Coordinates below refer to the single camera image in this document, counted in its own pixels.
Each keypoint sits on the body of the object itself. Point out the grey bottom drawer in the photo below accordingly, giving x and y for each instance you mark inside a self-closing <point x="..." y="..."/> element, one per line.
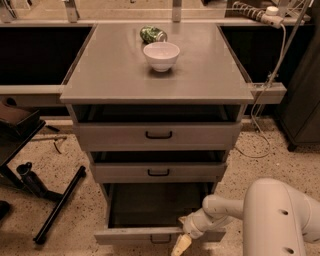
<point x="149" y="213"/>

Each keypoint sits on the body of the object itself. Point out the grey side rail beam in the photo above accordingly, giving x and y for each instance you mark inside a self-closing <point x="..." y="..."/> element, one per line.
<point x="267" y="95"/>

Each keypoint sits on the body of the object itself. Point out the grey middle drawer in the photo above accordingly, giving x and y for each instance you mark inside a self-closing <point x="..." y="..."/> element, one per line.
<point x="157" y="172"/>

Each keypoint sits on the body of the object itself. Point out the grey drawer cabinet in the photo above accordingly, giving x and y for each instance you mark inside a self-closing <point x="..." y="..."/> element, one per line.
<point x="113" y="83"/>

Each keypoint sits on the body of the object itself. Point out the black stand with base bar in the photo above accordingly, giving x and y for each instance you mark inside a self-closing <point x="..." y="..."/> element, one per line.
<point x="18" y="125"/>

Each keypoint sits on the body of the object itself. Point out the grey drawer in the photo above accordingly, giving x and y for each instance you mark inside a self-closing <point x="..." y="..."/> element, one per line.
<point x="157" y="172"/>
<point x="156" y="136"/>
<point x="149" y="213"/>

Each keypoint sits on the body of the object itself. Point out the dark cabinet at right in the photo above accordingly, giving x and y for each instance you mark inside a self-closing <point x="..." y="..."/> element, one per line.
<point x="299" y="112"/>

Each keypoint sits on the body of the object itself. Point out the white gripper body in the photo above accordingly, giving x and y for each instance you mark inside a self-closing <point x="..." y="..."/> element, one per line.
<point x="191" y="227"/>

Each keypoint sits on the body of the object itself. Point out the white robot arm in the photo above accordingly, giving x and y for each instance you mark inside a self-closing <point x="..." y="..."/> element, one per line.
<point x="277" y="220"/>

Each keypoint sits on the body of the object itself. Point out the white ceramic bowl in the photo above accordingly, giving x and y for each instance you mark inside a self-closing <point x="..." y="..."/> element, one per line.
<point x="161" y="56"/>

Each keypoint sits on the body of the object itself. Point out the white power strip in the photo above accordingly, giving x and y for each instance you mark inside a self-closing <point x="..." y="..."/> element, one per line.
<point x="269" y="16"/>

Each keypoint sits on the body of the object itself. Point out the grey top drawer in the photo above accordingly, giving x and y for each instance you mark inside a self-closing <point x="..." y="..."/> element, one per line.
<point x="156" y="136"/>

